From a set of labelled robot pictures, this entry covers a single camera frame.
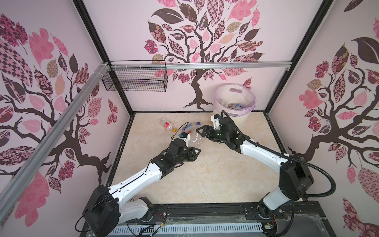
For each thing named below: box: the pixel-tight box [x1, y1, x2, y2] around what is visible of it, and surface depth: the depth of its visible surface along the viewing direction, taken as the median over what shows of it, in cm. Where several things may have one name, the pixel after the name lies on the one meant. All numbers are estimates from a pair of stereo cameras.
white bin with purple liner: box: [213, 82, 257, 132], surface depth 100 cm
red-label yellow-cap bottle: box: [158, 118, 178, 133], surface depth 109 cm
